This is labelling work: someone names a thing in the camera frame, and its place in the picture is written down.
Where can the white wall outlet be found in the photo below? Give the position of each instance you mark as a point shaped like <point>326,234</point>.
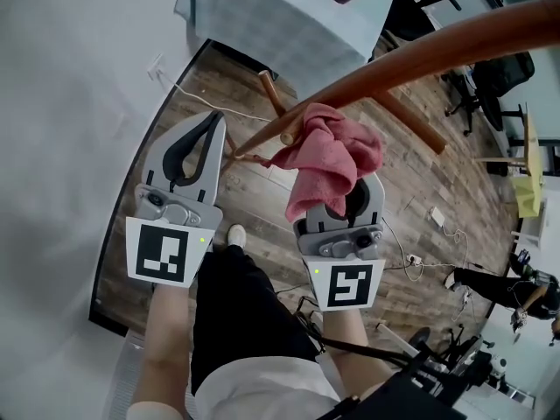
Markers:
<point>157,68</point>

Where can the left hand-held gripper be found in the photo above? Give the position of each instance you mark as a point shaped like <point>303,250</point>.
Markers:
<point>159,252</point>

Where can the white ribbed panel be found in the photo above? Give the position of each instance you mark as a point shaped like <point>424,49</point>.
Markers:
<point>124,379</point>

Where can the pink towel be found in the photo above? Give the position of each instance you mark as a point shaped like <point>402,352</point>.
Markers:
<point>332,160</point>

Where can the person's left white shoe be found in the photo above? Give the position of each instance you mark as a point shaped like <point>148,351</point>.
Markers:
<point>236,235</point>

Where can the person's right forearm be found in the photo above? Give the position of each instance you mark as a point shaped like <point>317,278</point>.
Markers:
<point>354,348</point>

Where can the black chest box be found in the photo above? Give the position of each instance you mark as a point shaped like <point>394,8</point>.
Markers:
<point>394,401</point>

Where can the person's white shirt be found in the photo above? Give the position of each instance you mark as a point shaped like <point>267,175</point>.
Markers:
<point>262,392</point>

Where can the wooden coat rack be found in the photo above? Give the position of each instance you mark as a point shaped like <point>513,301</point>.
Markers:
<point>415,59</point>

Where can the white power adapter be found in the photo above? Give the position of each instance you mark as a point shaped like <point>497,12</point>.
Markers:
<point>437,216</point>

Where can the person's left forearm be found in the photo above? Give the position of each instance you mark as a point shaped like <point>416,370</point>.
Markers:
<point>164,344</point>

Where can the table with light blue tablecloth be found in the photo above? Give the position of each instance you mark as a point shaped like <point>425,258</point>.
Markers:
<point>284,20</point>

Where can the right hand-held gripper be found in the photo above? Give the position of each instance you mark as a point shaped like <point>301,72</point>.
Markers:
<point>350,282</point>

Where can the white power strip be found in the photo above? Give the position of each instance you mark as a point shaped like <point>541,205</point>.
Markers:
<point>414,259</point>

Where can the person's black trousers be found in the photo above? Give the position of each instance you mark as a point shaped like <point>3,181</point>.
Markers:
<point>245,313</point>

